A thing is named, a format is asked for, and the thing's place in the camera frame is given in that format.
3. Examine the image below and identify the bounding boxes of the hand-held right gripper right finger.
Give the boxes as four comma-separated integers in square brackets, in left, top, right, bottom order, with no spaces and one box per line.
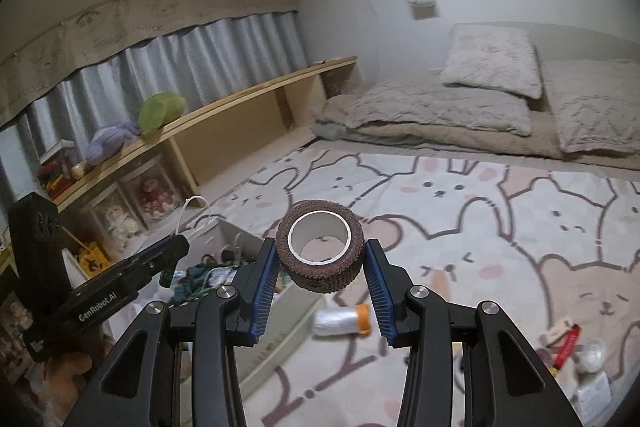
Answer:
[364,239,583,427]

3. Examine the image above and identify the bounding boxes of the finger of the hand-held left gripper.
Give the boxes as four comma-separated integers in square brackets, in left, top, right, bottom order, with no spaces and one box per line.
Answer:
[112,234,191,288]

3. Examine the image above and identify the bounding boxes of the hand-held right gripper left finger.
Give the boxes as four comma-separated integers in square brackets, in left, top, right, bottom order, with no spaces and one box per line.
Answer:
[62,239,278,427]

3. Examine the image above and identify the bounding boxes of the white shoe box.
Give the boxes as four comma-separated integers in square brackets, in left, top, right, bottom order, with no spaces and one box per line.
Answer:
[65,212,326,403]

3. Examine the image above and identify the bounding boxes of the beige strap loop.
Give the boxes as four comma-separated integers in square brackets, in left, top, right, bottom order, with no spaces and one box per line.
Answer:
[177,196,213,238]

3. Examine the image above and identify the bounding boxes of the brown bandage roll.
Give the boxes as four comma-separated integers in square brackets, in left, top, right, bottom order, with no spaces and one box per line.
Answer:
[275,201,366,294]

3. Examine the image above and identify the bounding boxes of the person's left forearm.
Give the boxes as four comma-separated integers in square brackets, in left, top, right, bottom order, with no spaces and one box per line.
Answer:
[0,372,71,427]

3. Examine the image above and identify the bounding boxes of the person's left hand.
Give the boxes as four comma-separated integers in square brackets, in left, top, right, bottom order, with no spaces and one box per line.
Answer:
[47,337,113,388]

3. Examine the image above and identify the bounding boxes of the dark teal bundle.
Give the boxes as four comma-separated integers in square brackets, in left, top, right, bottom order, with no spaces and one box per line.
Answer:
[170,247,251,303]

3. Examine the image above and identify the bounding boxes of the plastic film roll orange cap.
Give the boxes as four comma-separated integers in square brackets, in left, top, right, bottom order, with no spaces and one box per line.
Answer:
[312,304,373,338]

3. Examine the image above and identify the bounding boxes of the yellow toy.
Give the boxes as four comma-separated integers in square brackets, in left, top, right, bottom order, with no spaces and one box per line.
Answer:
[77,247,108,275]

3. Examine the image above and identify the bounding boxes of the white doll in clear box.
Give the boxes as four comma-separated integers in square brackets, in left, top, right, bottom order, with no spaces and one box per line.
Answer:
[102,202,141,240]

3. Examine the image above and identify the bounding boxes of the red doll in clear box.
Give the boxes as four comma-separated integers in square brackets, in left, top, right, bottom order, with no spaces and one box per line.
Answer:
[135,174,181,225]

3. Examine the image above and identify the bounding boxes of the printed bunny blanket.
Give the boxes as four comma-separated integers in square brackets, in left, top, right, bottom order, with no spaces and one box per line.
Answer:
[190,142,640,427]

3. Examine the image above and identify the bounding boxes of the colourful small boxes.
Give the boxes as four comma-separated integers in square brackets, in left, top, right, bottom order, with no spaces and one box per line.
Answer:
[37,139,81,195]

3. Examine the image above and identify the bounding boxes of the purple plush toy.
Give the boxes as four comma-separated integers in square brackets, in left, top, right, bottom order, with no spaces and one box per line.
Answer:
[85,119,142,166]

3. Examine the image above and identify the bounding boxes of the wooden shelf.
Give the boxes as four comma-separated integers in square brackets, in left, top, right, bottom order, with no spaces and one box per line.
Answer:
[0,55,358,278]

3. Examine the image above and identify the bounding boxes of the green plush toy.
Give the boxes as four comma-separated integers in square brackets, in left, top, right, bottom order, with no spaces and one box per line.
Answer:
[137,91,187,134]

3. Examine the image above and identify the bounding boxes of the beige quilt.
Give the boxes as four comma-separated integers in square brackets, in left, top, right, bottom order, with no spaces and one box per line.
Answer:
[312,94,640,165]

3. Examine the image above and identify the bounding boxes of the small wooden box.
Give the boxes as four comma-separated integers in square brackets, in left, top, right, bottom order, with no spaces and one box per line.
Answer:
[539,316,573,348]

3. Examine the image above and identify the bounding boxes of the red pack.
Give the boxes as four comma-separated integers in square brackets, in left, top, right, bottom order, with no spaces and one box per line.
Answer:
[552,326,583,368]

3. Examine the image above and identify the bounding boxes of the grey curtain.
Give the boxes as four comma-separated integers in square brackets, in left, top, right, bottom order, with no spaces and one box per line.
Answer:
[0,9,310,202]

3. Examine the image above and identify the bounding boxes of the clear plastic cup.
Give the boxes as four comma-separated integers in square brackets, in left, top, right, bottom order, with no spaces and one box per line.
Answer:
[572,339,608,375]

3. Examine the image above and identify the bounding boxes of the beige printed valance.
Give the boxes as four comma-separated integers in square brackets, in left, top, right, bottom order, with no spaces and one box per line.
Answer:
[0,0,301,128]

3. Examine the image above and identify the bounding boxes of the clear labelled plastic box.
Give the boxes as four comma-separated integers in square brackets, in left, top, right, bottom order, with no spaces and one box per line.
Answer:
[572,374,616,418]

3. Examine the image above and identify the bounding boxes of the fluffy grey pillow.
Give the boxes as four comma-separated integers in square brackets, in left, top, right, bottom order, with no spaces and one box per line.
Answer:
[441,23,545,100]

